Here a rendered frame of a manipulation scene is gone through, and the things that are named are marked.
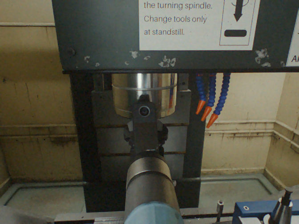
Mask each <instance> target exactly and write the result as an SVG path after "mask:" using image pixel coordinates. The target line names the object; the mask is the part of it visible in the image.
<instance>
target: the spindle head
mask: <svg viewBox="0 0 299 224"><path fill-rule="evenodd" d="M51 1H52V7H53V15H54V22H55V28H56V35H57V43H58V49H59V56H60V62H61V65H62V68H63V70H62V73H63V74H165V73H278V72H299V66H286V63H287V58H288V54H289V50H290V45H291V40H292V36H293V31H294V27H295V22H296V18H297V14H298V9H299V0H260V3H259V10H258V16H257V22H256V27H255V35H254V41H253V46H252V50H140V40H139V0H51Z"/></svg>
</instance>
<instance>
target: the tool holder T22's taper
mask: <svg viewBox="0 0 299 224"><path fill-rule="evenodd" d="M291 216H292V203H290V205H285V204H283V203H282V202H281V198H279V200H278V202H277V204H276V206H275V208H274V209H273V211H272V213H271V215H270V217H269V219H268V223H269V224H291Z"/></svg>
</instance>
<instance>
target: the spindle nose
mask: <svg viewBox="0 0 299 224"><path fill-rule="evenodd" d="M177 78H178V74H177V73H165V74H111V80H112V95H113V105H114V111H115V112H116V113H117V114H118V115H119V116H121V117H124V118H127V119H133V117H132V105H133V104H134V103H135V102H153V103H154V104H155V109H156V119H161V118H164V117H167V116H169V115H171V114H172V113H173V112H174V111H175V105H176V97H177Z"/></svg>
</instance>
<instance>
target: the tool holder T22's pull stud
mask: <svg viewBox="0 0 299 224"><path fill-rule="evenodd" d="M285 191H286V192H285V194H283V195H282V198H281V202H282V203H283V204H285V205H290V203H291V197H290V196H291V193H293V189H292V188H290V187H285Z"/></svg>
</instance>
